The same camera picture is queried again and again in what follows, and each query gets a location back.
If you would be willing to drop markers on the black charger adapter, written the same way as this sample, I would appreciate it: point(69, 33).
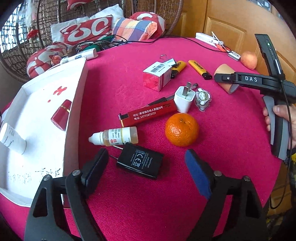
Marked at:
point(140, 160)

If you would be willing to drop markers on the red patterned cushion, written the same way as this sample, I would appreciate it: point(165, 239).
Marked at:
point(40, 61)
point(159, 26)

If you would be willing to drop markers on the red white patterned pillow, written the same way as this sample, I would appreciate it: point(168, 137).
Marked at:
point(90, 30)

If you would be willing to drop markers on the tan tape roll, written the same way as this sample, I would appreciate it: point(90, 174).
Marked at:
point(226, 70)

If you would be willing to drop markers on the orange mandarin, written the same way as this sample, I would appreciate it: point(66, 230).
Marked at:
point(182, 129)

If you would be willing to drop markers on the small red headrest pillow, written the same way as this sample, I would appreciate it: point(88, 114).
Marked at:
point(74, 3)

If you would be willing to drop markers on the white pill bottle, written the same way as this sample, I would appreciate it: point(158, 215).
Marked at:
point(12, 140)

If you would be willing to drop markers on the white dreamcatcher ornament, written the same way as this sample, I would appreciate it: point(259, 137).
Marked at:
point(30, 16)

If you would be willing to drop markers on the white usb charger plug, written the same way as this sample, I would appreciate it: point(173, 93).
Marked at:
point(184, 97)

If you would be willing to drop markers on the plaid striped cushion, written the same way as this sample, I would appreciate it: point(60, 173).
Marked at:
point(134, 30)

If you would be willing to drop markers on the red rectangular lighter box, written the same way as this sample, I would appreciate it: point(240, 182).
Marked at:
point(141, 115)

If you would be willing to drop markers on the white power strip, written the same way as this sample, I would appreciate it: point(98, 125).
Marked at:
point(210, 40)
point(88, 54)

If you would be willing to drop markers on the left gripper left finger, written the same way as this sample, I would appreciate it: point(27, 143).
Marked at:
point(47, 219)

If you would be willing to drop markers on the red patterned cushion right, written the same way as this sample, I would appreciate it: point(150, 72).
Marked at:
point(159, 26)

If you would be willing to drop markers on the red patterned cushion left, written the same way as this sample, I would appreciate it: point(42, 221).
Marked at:
point(40, 61)

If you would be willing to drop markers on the wicker hanging egg chair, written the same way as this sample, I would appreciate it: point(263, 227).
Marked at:
point(19, 41)

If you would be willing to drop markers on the small dropper bottle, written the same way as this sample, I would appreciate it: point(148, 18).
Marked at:
point(115, 137)

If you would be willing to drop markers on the green cloth item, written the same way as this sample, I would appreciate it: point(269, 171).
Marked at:
point(104, 43)

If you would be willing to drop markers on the red small jar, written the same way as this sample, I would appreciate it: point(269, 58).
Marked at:
point(61, 115)

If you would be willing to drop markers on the peach apple fruit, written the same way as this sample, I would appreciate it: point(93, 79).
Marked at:
point(249, 60)

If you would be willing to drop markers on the pink red tablecloth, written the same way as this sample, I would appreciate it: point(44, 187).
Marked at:
point(230, 134)

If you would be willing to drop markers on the small pink barcode box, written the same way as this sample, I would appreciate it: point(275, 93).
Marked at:
point(158, 75)

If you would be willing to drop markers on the yellow lighter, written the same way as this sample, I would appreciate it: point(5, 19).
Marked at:
point(177, 68)
point(204, 73)

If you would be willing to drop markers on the right hand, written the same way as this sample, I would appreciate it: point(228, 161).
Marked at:
point(281, 111)

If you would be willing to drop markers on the white cardboard tray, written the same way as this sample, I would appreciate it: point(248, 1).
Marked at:
point(49, 150)

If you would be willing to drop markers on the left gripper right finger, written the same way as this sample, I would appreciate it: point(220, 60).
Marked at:
point(246, 218)

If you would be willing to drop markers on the white power strip right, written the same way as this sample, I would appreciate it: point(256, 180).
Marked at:
point(210, 40)

